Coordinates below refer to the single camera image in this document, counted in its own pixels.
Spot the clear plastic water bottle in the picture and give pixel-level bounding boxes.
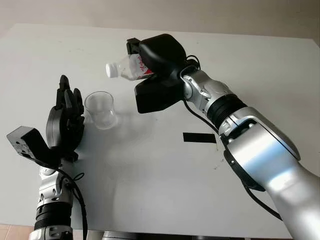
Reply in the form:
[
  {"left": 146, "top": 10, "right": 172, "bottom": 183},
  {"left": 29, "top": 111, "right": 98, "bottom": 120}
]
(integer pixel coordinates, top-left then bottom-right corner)
[{"left": 105, "top": 55, "right": 155, "bottom": 82}]

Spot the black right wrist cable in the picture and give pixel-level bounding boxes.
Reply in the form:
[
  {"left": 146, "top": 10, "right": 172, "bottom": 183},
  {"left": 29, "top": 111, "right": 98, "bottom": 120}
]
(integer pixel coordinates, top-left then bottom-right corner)
[{"left": 183, "top": 54, "right": 284, "bottom": 222}]

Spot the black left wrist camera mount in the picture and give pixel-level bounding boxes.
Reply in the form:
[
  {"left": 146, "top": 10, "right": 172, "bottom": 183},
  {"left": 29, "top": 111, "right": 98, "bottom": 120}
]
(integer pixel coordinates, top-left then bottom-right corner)
[{"left": 6, "top": 126, "right": 64, "bottom": 169}]

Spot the black robot torso edge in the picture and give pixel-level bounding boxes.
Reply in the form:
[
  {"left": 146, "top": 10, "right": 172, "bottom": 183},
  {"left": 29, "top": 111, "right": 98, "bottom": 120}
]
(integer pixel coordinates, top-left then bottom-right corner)
[{"left": 101, "top": 231, "right": 209, "bottom": 240}]

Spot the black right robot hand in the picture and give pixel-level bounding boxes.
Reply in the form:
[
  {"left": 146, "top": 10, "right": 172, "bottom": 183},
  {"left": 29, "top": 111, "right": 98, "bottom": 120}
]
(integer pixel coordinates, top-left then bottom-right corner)
[{"left": 126, "top": 33, "right": 187, "bottom": 77}]

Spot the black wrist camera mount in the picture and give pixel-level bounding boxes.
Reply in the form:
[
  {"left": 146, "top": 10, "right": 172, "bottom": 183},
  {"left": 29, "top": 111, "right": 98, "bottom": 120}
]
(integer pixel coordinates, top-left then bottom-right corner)
[
  {"left": 6, "top": 126, "right": 64, "bottom": 169},
  {"left": 134, "top": 73, "right": 185, "bottom": 115}
]

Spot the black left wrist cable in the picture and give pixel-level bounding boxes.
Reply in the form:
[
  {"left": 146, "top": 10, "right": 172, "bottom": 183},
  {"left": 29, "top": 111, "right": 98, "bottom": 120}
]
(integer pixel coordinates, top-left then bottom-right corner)
[{"left": 53, "top": 166, "right": 89, "bottom": 240}]

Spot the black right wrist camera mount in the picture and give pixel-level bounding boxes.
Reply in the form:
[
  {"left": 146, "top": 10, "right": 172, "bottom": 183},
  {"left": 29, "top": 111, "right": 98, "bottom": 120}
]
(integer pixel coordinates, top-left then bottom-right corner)
[{"left": 134, "top": 73, "right": 185, "bottom": 115}]

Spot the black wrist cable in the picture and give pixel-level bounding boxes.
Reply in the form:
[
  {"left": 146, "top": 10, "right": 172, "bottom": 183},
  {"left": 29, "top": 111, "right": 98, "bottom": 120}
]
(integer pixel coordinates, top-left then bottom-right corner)
[
  {"left": 183, "top": 54, "right": 284, "bottom": 222},
  {"left": 53, "top": 166, "right": 89, "bottom": 240}
]

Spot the clear glass cup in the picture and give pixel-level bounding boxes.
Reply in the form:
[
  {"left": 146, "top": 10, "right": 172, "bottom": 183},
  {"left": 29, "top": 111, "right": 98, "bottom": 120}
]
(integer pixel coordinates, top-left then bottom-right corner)
[{"left": 83, "top": 91, "right": 119, "bottom": 130}]

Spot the black tape strip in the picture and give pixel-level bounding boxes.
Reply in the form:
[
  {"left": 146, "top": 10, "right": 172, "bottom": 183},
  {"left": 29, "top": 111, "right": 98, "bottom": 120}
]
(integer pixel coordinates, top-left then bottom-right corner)
[{"left": 182, "top": 132, "right": 217, "bottom": 144}]

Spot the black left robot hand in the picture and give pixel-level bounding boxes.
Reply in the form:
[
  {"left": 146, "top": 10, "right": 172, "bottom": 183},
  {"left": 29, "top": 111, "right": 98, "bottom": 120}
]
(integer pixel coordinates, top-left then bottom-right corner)
[{"left": 45, "top": 74, "right": 86, "bottom": 164}]

